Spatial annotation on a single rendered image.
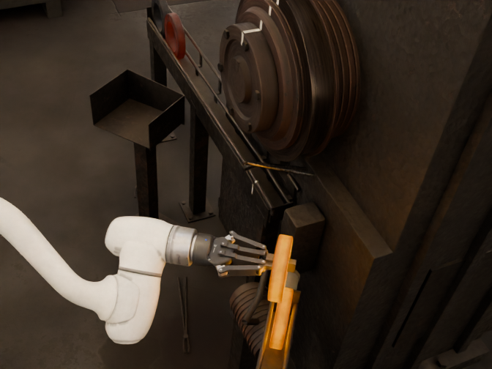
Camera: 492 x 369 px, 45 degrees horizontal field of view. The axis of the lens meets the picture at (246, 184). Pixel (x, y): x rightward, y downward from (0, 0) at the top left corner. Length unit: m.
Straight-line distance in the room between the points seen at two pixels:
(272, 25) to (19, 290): 1.54
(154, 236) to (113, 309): 0.18
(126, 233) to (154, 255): 0.08
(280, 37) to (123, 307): 0.72
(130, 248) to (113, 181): 1.49
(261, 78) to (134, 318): 0.63
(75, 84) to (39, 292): 1.37
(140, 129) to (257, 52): 0.85
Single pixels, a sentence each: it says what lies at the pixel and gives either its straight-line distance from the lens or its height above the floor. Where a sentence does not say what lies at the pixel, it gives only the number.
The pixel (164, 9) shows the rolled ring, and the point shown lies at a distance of 2.60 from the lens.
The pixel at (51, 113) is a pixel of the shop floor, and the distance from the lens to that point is 3.28.
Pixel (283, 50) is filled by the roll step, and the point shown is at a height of 1.26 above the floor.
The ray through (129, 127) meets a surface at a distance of 2.21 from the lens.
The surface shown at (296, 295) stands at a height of 0.70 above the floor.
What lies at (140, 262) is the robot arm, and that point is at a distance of 1.38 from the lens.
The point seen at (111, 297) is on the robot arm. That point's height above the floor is 0.89.
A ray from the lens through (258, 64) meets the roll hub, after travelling 1.43.
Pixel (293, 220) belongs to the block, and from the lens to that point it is 1.64.
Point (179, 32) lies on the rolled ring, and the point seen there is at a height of 0.75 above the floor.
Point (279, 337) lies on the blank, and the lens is 1.50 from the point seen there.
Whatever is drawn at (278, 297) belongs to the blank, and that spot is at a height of 0.90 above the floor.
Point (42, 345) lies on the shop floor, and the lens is 2.38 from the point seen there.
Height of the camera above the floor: 2.02
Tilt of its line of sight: 45 degrees down
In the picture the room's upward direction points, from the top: 6 degrees clockwise
